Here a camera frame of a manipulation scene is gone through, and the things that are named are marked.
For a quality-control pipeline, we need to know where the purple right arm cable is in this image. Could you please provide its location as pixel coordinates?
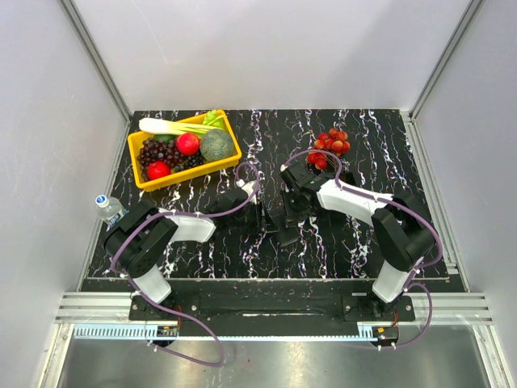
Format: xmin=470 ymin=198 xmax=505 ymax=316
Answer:
xmin=280 ymin=150 xmax=444 ymax=352

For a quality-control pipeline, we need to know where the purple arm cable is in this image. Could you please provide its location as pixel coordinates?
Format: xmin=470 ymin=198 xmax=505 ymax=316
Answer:
xmin=108 ymin=162 xmax=262 ymax=368
xmin=280 ymin=150 xmax=444 ymax=352

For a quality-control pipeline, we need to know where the green melon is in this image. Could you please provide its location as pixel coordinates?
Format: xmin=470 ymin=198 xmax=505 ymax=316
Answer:
xmin=200 ymin=129 xmax=234 ymax=162

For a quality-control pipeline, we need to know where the black leather card holder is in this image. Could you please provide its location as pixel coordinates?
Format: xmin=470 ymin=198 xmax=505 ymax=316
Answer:
xmin=275 ymin=227 xmax=301 ymax=247

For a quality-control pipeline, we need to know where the plastic water bottle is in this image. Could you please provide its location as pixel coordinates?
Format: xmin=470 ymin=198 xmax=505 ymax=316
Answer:
xmin=95 ymin=195 xmax=128 ymax=230

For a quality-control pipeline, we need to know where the white green leek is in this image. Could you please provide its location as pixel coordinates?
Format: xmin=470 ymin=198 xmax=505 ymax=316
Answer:
xmin=139 ymin=110 xmax=224 ymax=137

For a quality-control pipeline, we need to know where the black card storage box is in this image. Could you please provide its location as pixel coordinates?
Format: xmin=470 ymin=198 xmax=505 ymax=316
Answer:
xmin=322 ymin=171 xmax=358 ymax=187

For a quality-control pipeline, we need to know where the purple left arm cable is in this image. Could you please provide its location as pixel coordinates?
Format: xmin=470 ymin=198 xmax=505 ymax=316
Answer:
xmin=108 ymin=162 xmax=262 ymax=368

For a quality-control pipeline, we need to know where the yellow plastic tray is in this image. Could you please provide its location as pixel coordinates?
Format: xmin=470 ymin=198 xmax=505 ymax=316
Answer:
xmin=128 ymin=110 xmax=242 ymax=192

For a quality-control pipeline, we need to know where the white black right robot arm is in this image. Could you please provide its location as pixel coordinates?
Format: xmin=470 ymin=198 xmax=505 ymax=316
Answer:
xmin=280 ymin=162 xmax=439 ymax=320

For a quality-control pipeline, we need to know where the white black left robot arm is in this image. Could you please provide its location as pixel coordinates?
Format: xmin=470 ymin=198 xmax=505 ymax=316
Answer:
xmin=103 ymin=179 xmax=262 ymax=319

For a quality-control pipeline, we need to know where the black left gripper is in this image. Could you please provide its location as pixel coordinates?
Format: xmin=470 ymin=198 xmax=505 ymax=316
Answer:
xmin=229 ymin=200 xmax=280 ymax=235

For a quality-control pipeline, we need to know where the red apple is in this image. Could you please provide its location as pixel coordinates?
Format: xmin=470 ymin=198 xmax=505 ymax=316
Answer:
xmin=176 ymin=133 xmax=200 ymax=156

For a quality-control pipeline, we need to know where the dark purple grape bunch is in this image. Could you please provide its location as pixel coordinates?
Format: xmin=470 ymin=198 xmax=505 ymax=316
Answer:
xmin=137 ymin=137 xmax=205 ymax=175

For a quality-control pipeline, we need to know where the red artificial berry bunch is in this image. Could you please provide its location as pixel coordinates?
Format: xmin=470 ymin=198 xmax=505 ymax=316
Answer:
xmin=306 ymin=128 xmax=351 ymax=171

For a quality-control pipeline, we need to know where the red tomato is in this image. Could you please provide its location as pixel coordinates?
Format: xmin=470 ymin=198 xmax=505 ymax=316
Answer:
xmin=146 ymin=161 xmax=170 ymax=180

